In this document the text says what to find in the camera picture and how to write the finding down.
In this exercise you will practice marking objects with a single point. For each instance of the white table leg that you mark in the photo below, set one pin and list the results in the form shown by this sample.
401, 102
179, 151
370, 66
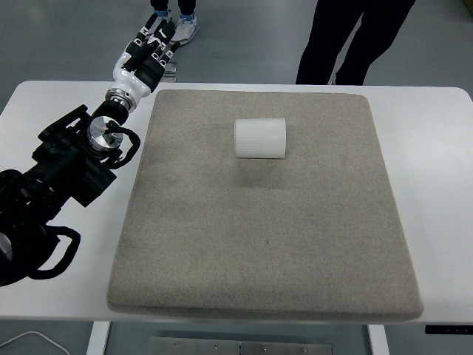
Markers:
377, 340
98, 338

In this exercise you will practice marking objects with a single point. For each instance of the person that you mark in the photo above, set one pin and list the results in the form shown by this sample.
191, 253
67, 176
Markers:
329, 40
186, 27

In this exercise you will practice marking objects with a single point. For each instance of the white ribbed cup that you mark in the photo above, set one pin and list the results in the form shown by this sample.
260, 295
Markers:
260, 138

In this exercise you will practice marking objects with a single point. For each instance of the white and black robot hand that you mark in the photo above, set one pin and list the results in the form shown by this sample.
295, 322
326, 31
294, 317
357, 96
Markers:
127, 79

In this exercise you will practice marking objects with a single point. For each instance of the grey metal plate with screws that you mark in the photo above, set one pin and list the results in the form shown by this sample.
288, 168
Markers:
240, 347

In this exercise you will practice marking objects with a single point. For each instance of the silver floor plate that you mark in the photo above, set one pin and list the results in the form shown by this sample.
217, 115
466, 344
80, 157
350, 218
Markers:
173, 67
170, 78

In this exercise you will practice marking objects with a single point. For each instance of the black table control panel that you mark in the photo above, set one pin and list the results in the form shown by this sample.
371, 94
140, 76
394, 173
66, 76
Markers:
449, 330

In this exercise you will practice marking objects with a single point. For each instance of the grey fabric mat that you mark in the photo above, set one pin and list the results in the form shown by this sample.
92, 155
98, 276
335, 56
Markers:
258, 229

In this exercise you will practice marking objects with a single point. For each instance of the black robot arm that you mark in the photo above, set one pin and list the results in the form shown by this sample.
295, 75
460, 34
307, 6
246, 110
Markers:
63, 166

